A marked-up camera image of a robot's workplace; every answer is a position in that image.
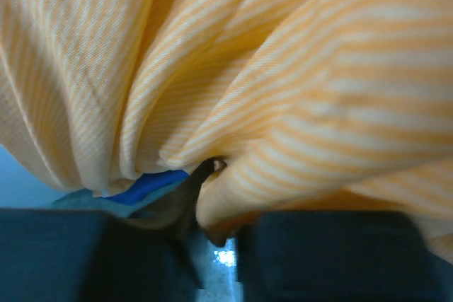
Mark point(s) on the yellow Mickey Mouse pillowcase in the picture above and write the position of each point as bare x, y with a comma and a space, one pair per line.
315, 104

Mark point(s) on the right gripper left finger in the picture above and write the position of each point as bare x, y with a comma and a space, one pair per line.
93, 255

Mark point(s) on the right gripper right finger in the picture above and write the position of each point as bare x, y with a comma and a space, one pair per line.
338, 256

